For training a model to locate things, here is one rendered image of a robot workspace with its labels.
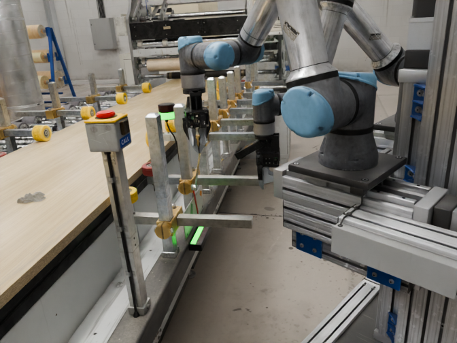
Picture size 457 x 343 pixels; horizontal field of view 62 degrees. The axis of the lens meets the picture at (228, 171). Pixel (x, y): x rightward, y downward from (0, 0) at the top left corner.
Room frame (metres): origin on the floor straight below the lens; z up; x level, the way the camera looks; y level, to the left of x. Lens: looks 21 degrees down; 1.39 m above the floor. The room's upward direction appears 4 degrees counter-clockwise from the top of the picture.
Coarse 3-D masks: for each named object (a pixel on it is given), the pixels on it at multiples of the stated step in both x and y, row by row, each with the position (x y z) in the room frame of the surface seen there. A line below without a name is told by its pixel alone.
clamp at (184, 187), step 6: (192, 174) 1.36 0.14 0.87; (198, 174) 1.38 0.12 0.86; (180, 180) 1.31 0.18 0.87; (186, 180) 1.30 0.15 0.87; (192, 180) 1.31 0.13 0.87; (180, 186) 1.29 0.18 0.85; (186, 186) 1.28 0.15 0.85; (180, 192) 1.29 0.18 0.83; (186, 192) 1.28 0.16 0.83; (192, 192) 1.30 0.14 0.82
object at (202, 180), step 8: (168, 176) 1.38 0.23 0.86; (176, 176) 1.37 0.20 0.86; (200, 176) 1.36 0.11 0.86; (208, 176) 1.35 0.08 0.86; (216, 176) 1.35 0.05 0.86; (224, 176) 1.34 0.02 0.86; (232, 176) 1.34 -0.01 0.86; (240, 176) 1.33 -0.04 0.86; (248, 176) 1.33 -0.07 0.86; (256, 176) 1.32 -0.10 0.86; (152, 184) 1.39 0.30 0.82; (200, 184) 1.34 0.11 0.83; (208, 184) 1.34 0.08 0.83; (216, 184) 1.33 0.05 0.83; (224, 184) 1.33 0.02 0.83; (232, 184) 1.32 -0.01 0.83; (240, 184) 1.31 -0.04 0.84; (248, 184) 1.31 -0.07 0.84; (256, 184) 1.30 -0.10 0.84
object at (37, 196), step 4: (36, 192) 1.17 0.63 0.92; (40, 192) 1.17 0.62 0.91; (24, 196) 1.14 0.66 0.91; (28, 196) 1.14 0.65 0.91; (32, 196) 1.14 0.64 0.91; (36, 196) 1.14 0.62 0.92; (40, 196) 1.14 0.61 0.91; (20, 200) 1.12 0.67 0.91; (24, 200) 1.12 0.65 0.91; (28, 200) 1.12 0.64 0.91; (32, 200) 1.13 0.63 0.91; (36, 200) 1.13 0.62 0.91; (40, 200) 1.13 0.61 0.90
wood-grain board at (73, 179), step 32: (160, 96) 3.02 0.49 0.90; (0, 160) 1.60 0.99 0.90; (32, 160) 1.57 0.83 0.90; (64, 160) 1.54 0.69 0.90; (96, 160) 1.51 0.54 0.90; (128, 160) 1.49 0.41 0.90; (0, 192) 1.23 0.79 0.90; (32, 192) 1.21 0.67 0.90; (64, 192) 1.19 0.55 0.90; (96, 192) 1.17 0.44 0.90; (0, 224) 0.98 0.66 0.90; (32, 224) 0.97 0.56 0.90; (64, 224) 0.96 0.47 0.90; (0, 256) 0.81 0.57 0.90; (32, 256) 0.80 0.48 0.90; (0, 288) 0.68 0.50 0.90
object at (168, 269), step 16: (240, 144) 2.29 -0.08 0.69; (224, 160) 1.99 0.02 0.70; (208, 192) 1.55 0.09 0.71; (208, 208) 1.43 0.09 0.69; (176, 240) 1.17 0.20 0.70; (160, 256) 1.08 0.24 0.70; (176, 256) 1.07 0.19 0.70; (192, 256) 1.17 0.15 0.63; (160, 272) 0.99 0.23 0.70; (176, 272) 1.00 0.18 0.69; (160, 288) 0.91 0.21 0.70; (176, 288) 0.99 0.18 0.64; (160, 304) 0.86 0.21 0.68; (128, 320) 0.79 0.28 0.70; (144, 320) 0.79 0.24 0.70; (160, 320) 0.85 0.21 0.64; (112, 336) 0.74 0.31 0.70; (128, 336) 0.73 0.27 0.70; (144, 336) 0.75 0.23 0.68
